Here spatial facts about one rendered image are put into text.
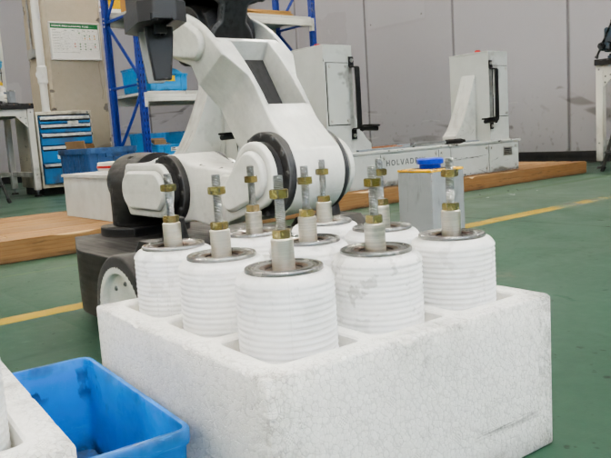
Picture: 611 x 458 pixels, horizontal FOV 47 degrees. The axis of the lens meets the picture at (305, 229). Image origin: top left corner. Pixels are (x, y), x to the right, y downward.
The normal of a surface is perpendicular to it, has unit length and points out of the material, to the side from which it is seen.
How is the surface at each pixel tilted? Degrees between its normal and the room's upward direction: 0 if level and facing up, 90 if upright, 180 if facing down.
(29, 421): 0
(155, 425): 88
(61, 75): 90
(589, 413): 0
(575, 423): 0
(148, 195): 90
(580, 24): 90
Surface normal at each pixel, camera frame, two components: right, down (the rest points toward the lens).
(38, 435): -0.06, -0.99
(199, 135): 0.63, 0.07
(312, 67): -0.78, 0.13
